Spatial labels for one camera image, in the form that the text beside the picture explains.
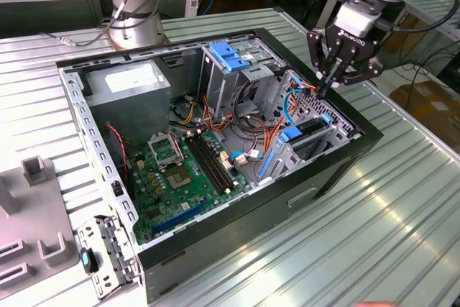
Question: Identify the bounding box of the metal expansion bracket panel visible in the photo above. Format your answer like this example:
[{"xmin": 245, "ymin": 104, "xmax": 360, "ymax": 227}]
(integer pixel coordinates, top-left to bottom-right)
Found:
[{"xmin": 77, "ymin": 214, "xmax": 144, "ymax": 301}]

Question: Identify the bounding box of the blue data wire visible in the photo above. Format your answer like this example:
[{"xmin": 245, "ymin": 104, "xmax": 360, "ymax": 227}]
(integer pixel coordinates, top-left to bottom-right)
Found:
[{"xmin": 282, "ymin": 78, "xmax": 306, "ymax": 128}]

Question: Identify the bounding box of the large brown cardboard box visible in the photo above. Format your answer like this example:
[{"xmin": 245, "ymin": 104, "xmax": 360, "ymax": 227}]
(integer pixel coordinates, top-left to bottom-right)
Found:
[{"xmin": 390, "ymin": 82, "xmax": 460, "ymax": 142}]

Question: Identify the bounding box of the yellow orange wire bundle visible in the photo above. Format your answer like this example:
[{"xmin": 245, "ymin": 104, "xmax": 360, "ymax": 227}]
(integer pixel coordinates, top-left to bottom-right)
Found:
[{"xmin": 179, "ymin": 101, "xmax": 198, "ymax": 125}]

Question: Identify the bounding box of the orange power wire black plug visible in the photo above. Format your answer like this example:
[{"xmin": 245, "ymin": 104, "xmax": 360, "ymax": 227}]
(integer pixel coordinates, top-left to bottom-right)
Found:
[{"xmin": 265, "ymin": 83, "xmax": 321, "ymax": 159}]

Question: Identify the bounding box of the hard disk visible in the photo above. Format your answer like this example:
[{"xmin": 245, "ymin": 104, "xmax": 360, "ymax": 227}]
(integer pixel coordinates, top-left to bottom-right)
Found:
[{"xmin": 257, "ymin": 112, "xmax": 334, "ymax": 180}]

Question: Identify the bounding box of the orange red wire bundle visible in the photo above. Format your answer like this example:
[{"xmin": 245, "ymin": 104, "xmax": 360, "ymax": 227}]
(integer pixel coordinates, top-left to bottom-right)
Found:
[{"xmin": 203, "ymin": 95, "xmax": 241, "ymax": 132}]

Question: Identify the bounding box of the CPU socket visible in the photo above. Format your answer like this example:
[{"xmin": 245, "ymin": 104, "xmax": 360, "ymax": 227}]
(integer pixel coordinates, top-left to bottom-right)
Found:
[{"xmin": 165, "ymin": 167, "xmax": 195, "ymax": 190}]

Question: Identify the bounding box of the black cable with metal plug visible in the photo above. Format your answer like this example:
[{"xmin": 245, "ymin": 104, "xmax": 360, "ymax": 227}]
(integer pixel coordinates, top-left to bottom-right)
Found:
[{"xmin": 40, "ymin": 0, "xmax": 152, "ymax": 48}]

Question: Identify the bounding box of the black RAM slot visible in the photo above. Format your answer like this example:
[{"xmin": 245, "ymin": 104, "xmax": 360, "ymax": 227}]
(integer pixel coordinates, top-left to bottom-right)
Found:
[
  {"xmin": 186, "ymin": 135, "xmax": 226, "ymax": 196},
  {"xmin": 198, "ymin": 132, "xmax": 235, "ymax": 190},
  {"xmin": 194, "ymin": 133, "xmax": 232, "ymax": 192},
  {"xmin": 190, "ymin": 134, "xmax": 229, "ymax": 194}
]

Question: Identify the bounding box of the blue plastic drive latch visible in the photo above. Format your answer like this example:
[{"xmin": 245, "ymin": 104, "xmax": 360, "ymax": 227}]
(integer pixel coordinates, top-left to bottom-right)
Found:
[{"xmin": 208, "ymin": 42, "xmax": 252, "ymax": 73}]

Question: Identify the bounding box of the black latch with teal button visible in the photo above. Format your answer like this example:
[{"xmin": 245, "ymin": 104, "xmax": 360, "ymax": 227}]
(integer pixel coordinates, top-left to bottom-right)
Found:
[{"xmin": 79, "ymin": 247, "xmax": 100, "ymax": 275}]

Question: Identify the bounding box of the short blue board wire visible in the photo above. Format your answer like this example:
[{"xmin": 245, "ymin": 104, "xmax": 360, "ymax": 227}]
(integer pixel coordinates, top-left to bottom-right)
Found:
[{"xmin": 231, "ymin": 150, "xmax": 263, "ymax": 166}]

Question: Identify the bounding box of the blue expansion slot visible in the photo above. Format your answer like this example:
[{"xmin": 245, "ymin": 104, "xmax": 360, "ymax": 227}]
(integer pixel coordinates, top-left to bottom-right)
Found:
[{"xmin": 152, "ymin": 198, "xmax": 211, "ymax": 236}]

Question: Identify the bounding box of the metal socket cover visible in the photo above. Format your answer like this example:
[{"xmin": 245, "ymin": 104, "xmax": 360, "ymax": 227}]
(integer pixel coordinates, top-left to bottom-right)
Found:
[{"xmin": 147, "ymin": 133, "xmax": 184, "ymax": 171}]

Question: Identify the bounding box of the green motherboard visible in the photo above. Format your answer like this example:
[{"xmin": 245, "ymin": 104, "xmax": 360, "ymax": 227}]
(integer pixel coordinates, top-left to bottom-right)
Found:
[{"xmin": 127, "ymin": 129, "xmax": 258, "ymax": 247}]

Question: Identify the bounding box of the grey power supply unit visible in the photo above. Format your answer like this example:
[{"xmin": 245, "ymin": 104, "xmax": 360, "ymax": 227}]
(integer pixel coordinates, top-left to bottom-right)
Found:
[{"xmin": 81, "ymin": 59, "xmax": 172, "ymax": 150}]

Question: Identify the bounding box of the grey parts rack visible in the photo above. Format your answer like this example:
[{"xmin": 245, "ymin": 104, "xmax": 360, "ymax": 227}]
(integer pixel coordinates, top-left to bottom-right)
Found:
[{"xmin": 0, "ymin": 155, "xmax": 79, "ymax": 293}]

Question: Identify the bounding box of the red fan wire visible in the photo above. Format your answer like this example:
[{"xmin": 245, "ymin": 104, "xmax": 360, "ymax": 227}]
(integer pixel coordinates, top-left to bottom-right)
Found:
[{"xmin": 106, "ymin": 123, "xmax": 130, "ymax": 183}]

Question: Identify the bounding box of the grey metal disk bay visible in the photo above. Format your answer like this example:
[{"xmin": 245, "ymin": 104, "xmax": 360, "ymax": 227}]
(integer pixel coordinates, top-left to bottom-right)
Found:
[{"xmin": 257, "ymin": 68, "xmax": 362, "ymax": 185}]

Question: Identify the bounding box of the black camera cable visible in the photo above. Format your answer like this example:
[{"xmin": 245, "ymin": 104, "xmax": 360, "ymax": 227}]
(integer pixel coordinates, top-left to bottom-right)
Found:
[{"xmin": 379, "ymin": 0, "xmax": 460, "ymax": 34}]

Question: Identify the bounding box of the beige board connector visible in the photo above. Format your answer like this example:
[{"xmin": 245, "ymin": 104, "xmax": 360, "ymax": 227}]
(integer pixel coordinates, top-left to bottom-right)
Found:
[{"xmin": 221, "ymin": 150, "xmax": 234, "ymax": 173}]

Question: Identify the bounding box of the metal slat side table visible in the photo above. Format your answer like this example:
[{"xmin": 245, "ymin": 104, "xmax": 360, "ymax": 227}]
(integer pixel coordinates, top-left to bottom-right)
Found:
[{"xmin": 377, "ymin": 0, "xmax": 460, "ymax": 70}]

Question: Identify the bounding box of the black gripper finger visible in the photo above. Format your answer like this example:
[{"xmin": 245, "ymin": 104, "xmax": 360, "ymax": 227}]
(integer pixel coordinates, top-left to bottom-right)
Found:
[
  {"xmin": 328, "ymin": 60, "xmax": 385, "ymax": 88},
  {"xmin": 307, "ymin": 29, "xmax": 334, "ymax": 98}
]

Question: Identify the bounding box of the black open PC case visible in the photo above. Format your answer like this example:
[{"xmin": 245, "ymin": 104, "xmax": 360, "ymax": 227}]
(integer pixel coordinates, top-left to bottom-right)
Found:
[{"xmin": 55, "ymin": 27, "xmax": 385, "ymax": 306}]

